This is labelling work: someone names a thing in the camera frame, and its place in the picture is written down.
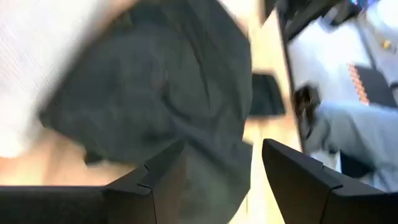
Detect orange black striped floor mat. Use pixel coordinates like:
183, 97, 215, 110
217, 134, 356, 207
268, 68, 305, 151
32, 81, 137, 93
347, 63, 398, 109

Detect black Netgear switch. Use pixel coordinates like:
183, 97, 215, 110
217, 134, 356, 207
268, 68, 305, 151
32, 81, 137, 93
249, 72, 286, 116

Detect black metal table frame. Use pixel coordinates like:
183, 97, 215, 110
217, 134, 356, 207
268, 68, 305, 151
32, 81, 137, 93
275, 0, 323, 153

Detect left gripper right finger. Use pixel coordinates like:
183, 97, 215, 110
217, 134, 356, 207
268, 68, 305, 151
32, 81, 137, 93
262, 138, 398, 224

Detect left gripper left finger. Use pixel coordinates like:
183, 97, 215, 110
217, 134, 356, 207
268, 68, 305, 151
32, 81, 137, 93
0, 139, 187, 224

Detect white plastic bin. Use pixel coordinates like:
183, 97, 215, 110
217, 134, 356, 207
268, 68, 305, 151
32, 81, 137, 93
0, 0, 131, 159

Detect dark grey denim jeans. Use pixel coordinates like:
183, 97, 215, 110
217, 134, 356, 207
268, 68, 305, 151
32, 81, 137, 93
39, 0, 254, 224

